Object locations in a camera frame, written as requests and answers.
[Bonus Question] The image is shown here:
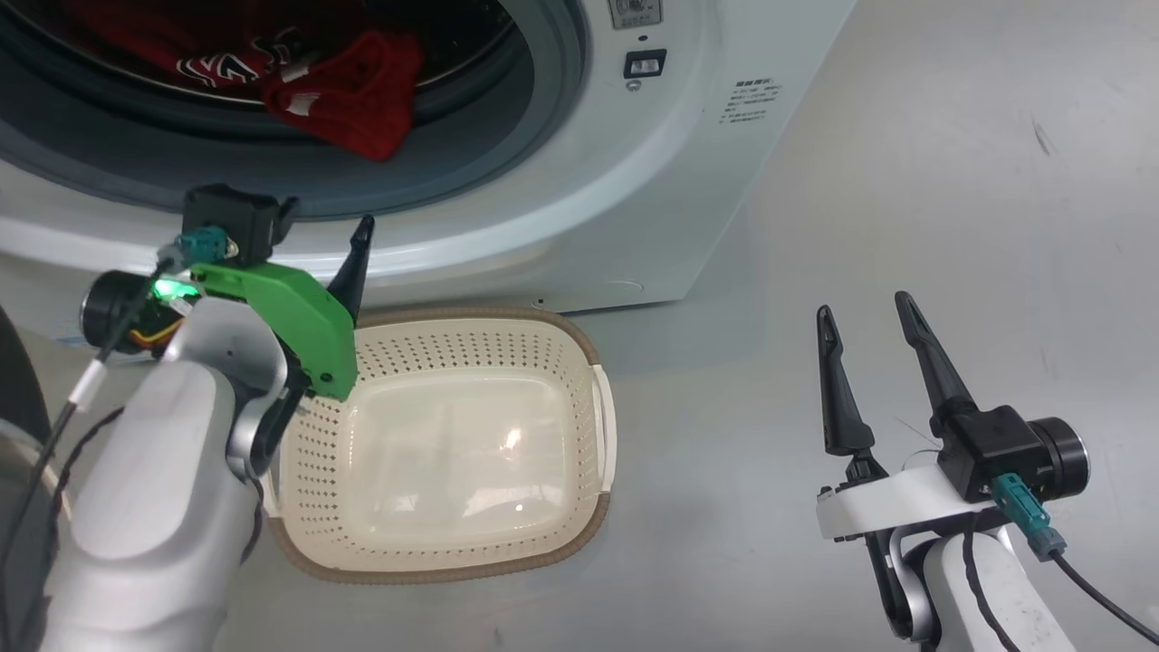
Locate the printed spec text label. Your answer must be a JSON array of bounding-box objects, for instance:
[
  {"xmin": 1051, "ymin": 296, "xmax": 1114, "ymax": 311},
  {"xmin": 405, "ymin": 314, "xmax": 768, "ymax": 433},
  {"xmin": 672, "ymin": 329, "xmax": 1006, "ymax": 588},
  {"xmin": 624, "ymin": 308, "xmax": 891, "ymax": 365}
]
[{"xmin": 720, "ymin": 80, "xmax": 784, "ymax": 125}]

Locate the round black glass washer door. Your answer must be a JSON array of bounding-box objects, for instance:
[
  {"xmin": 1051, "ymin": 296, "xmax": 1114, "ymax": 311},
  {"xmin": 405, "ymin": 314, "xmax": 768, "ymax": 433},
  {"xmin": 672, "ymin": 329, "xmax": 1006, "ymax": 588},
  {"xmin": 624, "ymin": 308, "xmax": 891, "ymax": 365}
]
[{"xmin": 0, "ymin": 306, "xmax": 69, "ymax": 652}]

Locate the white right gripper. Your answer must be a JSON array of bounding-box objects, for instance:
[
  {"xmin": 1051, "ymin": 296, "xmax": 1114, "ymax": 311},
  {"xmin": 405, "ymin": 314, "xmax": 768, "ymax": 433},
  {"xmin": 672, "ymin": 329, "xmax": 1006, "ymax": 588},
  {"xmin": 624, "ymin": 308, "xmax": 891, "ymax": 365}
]
[{"xmin": 815, "ymin": 291, "xmax": 1006, "ymax": 542}]

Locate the right camera cable teal plug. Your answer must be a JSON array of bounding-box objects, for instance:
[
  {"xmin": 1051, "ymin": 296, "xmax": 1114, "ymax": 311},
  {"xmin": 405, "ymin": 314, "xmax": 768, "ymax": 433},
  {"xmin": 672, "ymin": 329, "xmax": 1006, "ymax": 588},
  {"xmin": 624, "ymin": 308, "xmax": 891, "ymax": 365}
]
[{"xmin": 991, "ymin": 474, "xmax": 1159, "ymax": 646}]

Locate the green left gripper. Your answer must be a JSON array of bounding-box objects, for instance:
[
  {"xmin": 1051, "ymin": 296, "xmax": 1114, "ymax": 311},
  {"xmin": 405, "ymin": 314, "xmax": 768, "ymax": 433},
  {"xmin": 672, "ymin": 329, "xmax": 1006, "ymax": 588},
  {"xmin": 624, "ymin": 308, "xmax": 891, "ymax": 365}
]
[{"xmin": 190, "ymin": 215, "xmax": 375, "ymax": 401}]

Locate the cream perforated laundry basket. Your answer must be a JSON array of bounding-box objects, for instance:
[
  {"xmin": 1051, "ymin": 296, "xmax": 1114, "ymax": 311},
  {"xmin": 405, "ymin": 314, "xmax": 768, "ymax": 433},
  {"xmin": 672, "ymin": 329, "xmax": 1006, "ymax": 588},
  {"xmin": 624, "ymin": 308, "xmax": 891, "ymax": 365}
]
[{"xmin": 263, "ymin": 306, "xmax": 618, "ymax": 583}]

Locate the twisted black right arm cable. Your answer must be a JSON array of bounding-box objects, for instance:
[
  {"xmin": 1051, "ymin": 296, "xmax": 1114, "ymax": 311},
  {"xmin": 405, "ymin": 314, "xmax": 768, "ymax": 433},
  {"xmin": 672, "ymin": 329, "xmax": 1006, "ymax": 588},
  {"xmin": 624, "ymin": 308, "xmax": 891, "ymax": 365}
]
[{"xmin": 958, "ymin": 530, "xmax": 1022, "ymax": 652}]

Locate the grey warning sticker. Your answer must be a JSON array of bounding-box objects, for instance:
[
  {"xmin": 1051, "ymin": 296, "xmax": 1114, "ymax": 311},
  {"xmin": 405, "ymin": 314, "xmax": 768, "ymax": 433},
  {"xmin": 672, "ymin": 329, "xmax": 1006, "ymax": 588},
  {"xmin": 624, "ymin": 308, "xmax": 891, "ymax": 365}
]
[{"xmin": 607, "ymin": 0, "xmax": 663, "ymax": 29}]

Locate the red jersey with white trim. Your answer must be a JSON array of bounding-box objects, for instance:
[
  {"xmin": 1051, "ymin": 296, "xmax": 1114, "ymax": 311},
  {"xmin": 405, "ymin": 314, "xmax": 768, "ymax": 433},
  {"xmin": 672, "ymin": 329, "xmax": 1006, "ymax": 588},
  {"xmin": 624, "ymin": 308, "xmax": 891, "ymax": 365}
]
[{"xmin": 63, "ymin": 0, "xmax": 425, "ymax": 162}]

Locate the white front-load washing machine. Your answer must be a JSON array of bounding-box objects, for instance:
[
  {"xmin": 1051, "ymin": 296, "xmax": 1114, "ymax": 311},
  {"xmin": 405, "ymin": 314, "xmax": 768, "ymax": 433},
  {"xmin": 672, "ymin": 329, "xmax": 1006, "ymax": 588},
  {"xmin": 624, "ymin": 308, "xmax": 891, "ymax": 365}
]
[{"xmin": 0, "ymin": 0, "xmax": 857, "ymax": 313}]

